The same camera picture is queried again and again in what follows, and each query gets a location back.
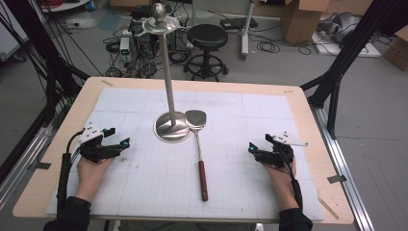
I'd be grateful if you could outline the flat black device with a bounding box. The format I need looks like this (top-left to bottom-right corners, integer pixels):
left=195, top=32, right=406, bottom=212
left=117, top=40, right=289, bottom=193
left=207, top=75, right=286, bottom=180
left=219, top=16, right=259, bottom=32

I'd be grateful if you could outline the black round stool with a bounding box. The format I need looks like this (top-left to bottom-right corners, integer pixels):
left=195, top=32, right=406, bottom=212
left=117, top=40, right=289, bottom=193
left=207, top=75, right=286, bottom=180
left=183, top=23, right=231, bottom=83

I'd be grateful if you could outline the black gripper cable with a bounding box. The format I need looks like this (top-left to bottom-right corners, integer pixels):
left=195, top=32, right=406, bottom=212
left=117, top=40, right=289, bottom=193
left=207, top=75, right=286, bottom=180
left=56, top=129, right=86, bottom=214
left=281, top=149, right=304, bottom=213

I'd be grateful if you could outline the grey tape piece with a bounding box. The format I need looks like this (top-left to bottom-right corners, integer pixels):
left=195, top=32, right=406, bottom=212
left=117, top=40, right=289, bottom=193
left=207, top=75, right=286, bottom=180
left=26, top=161, right=53, bottom=171
left=326, top=174, right=347, bottom=185

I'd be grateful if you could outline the black metal frame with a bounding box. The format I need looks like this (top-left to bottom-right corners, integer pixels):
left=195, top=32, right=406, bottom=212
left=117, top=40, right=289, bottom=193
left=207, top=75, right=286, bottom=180
left=0, top=0, right=91, bottom=185
left=300, top=0, right=408, bottom=140

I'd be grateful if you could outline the metal utensil stand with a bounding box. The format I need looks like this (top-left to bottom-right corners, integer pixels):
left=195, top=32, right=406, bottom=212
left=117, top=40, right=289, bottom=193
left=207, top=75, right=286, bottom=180
left=141, top=2, right=194, bottom=144

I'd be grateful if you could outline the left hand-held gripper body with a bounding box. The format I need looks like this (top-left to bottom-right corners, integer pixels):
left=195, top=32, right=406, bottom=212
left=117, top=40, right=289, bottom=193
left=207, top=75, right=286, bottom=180
left=77, top=123, right=123, bottom=164

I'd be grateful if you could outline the small cardboard box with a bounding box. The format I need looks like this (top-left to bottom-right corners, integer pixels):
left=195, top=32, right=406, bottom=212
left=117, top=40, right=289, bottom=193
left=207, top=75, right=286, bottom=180
left=382, top=25, right=408, bottom=72

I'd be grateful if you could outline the coiled black floor cable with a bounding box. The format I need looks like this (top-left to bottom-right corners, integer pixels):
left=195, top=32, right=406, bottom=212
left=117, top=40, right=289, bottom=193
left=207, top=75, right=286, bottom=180
left=256, top=40, right=281, bottom=55

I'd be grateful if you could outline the person's left hand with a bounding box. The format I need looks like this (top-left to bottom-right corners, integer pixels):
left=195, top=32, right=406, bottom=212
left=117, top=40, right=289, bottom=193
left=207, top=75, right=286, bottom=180
left=76, top=155, right=115, bottom=191

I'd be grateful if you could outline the white power adapter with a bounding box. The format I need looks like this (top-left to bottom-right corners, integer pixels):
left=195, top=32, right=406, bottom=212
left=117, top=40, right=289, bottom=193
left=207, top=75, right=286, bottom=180
left=118, top=36, right=131, bottom=64

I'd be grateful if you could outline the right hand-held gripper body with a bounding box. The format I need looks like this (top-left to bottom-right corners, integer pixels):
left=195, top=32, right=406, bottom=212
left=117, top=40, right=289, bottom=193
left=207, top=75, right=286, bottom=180
left=255, top=130, right=309, bottom=169

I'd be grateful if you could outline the wooden table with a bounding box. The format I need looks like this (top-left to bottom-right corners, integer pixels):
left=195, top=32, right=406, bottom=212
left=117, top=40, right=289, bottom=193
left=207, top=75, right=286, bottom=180
left=12, top=76, right=356, bottom=226

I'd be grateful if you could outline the grey headset device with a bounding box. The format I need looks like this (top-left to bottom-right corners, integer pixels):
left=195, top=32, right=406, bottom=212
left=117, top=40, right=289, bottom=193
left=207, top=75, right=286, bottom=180
left=317, top=12, right=363, bottom=44

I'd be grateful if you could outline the metal spatula with wooden handle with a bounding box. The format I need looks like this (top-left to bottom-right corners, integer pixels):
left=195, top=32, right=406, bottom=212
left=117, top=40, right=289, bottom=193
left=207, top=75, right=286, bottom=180
left=185, top=109, right=210, bottom=203

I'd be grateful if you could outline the aluminium rail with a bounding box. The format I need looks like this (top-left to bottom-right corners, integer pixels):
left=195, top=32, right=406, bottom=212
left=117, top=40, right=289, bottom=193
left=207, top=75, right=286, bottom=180
left=309, top=103, right=376, bottom=231
left=0, top=124, right=54, bottom=210

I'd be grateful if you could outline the white floor board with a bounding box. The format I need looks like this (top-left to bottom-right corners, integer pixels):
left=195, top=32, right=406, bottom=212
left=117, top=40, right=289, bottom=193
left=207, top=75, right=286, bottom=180
left=311, top=30, right=383, bottom=59

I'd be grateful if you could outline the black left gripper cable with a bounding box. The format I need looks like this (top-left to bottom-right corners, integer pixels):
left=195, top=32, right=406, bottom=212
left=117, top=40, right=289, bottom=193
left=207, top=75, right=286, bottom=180
left=56, top=129, right=86, bottom=214

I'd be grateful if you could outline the tall cardboard box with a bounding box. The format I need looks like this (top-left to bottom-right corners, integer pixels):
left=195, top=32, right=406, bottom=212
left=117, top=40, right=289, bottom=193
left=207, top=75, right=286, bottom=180
left=279, top=0, right=330, bottom=45

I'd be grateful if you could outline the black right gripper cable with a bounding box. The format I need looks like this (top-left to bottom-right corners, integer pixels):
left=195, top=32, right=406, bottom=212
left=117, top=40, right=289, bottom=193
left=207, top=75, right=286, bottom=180
left=281, top=149, right=304, bottom=213

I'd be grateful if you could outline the person's right hand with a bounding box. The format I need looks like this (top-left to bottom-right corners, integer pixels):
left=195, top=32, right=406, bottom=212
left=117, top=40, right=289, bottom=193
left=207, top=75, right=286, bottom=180
left=263, top=156, right=298, bottom=197

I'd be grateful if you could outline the wooden stick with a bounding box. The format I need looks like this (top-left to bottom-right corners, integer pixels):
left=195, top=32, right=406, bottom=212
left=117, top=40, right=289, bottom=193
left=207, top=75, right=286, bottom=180
left=317, top=196, right=340, bottom=221

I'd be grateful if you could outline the white grid mat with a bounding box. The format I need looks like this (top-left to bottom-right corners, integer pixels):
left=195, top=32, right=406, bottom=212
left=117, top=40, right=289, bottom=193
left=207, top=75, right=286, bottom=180
left=45, top=87, right=325, bottom=222

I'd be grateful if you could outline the white stand post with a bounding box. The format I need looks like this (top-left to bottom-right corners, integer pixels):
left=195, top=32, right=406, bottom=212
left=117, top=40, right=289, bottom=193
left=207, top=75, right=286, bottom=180
left=240, top=0, right=252, bottom=61

